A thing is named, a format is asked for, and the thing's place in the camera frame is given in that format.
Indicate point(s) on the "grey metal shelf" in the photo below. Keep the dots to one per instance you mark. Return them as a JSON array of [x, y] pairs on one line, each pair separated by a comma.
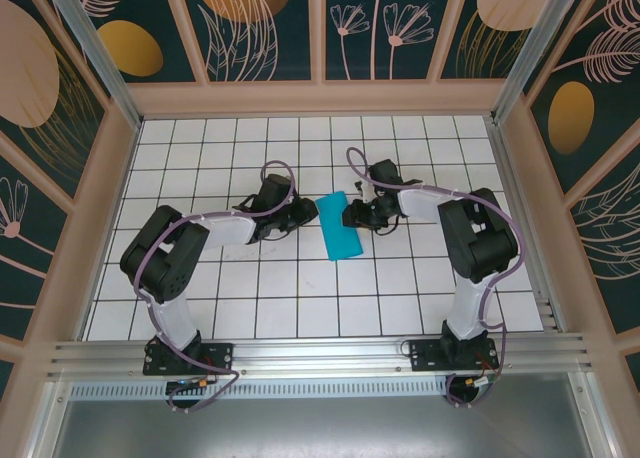
[[320, 428]]

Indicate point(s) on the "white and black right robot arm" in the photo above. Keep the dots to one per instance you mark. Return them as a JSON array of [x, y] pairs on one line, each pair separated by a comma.
[[470, 308]]

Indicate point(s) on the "small circuit board yellow connector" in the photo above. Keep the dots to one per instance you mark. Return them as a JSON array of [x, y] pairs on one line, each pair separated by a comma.
[[482, 382], [192, 384]]

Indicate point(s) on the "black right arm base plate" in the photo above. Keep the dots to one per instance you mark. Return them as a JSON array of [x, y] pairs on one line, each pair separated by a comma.
[[425, 355]]

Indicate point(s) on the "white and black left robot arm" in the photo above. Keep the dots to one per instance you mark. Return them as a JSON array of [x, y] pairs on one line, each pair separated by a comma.
[[170, 323]]

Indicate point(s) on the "aluminium corner post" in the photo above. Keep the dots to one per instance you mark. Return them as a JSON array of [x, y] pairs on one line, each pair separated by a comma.
[[535, 43], [95, 53]]

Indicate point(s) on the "aluminium side rail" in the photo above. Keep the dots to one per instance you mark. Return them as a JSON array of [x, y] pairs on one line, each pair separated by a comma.
[[525, 228]]

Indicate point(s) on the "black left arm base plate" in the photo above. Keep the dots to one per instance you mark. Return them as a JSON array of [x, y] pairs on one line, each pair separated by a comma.
[[217, 358]]

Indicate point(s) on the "aluminium mounting rail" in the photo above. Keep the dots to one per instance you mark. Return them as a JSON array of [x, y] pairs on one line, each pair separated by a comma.
[[320, 355]]

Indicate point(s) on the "teal cloth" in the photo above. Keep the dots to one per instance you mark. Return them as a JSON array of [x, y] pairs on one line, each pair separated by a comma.
[[340, 238]]

